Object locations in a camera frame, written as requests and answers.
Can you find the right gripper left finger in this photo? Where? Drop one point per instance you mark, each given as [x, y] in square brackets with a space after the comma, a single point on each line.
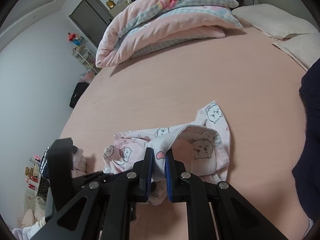
[129, 188]

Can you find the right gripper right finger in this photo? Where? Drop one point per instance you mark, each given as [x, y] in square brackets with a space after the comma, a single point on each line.
[185, 187]

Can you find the pink bear print pajama garment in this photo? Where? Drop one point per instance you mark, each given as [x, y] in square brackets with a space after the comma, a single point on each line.
[203, 146]

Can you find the pile of dark clothes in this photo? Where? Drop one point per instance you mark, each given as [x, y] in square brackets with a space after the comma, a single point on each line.
[79, 163]

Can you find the black bag on floor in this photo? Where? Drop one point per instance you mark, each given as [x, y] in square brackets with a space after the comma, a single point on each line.
[77, 93]

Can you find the navy blue knit garment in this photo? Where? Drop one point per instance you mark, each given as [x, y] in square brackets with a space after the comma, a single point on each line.
[306, 171]

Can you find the pink bed sheet mattress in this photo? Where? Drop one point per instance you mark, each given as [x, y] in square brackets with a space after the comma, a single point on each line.
[256, 86]

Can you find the white storage shelf rack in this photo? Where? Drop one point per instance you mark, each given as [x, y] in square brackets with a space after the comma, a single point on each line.
[85, 57]

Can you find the colourful plush toy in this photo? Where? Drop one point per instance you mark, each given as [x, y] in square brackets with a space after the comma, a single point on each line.
[75, 38]

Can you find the folded pink quilt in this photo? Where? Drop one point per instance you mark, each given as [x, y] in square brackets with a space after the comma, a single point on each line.
[147, 26]

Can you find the gold ornament on wardrobe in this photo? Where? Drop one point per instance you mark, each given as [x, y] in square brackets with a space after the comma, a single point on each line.
[110, 4]

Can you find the cream pillow near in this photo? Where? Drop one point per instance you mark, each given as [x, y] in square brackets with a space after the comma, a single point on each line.
[304, 49]

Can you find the cream pillow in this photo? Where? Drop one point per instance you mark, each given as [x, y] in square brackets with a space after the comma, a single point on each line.
[304, 49]
[274, 22]

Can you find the cream pillow far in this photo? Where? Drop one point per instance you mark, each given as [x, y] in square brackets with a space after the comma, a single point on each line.
[274, 22]

